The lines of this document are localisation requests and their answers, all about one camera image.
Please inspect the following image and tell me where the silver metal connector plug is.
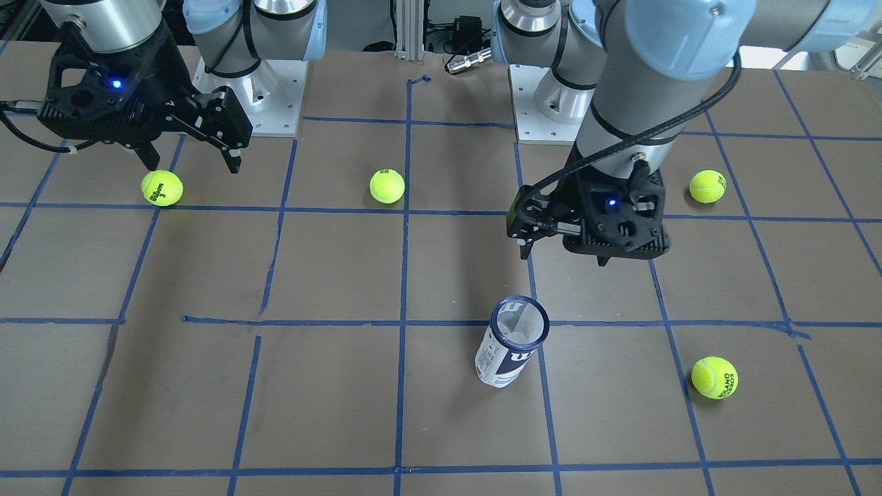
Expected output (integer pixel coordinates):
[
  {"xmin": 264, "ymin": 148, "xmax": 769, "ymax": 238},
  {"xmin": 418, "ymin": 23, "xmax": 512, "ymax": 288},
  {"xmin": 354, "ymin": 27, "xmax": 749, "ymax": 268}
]
[{"xmin": 444, "ymin": 48, "xmax": 493, "ymax": 75}]

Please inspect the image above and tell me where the tennis ball centre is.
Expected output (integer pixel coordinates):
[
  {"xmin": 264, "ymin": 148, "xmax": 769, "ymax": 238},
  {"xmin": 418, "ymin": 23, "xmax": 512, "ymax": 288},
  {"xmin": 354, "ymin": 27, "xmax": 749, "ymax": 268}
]
[{"xmin": 690, "ymin": 357, "xmax": 739, "ymax": 400}]

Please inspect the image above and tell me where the tennis ball near far base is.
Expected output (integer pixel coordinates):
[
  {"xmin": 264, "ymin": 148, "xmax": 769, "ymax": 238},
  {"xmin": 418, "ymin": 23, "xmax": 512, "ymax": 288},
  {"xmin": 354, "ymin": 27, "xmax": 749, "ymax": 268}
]
[{"xmin": 369, "ymin": 169, "xmax": 406, "ymax": 205}]

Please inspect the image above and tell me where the aluminium frame post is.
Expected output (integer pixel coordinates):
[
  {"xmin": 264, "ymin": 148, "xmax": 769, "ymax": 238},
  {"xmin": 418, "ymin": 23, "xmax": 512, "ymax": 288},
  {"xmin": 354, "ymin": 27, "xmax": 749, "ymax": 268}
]
[{"xmin": 393, "ymin": 0, "xmax": 426, "ymax": 65}]

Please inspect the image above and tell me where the blue white tennis ball can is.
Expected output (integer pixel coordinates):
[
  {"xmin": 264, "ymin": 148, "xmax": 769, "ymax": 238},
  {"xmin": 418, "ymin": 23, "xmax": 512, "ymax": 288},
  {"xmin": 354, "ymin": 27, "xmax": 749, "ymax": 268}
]
[{"xmin": 475, "ymin": 295, "xmax": 549, "ymax": 389}]

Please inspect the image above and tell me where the brown paper mat blue grid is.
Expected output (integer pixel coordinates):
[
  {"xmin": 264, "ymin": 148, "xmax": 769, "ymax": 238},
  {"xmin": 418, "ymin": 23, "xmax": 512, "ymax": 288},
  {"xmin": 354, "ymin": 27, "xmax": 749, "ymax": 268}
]
[{"xmin": 1, "ymin": 52, "xmax": 880, "ymax": 495}]

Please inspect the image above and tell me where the tennis ball with black print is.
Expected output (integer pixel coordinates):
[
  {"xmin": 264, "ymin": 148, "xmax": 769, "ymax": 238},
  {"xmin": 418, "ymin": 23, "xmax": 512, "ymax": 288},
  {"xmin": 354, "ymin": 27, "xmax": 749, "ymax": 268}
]
[{"xmin": 688, "ymin": 169, "xmax": 727, "ymax": 204}]

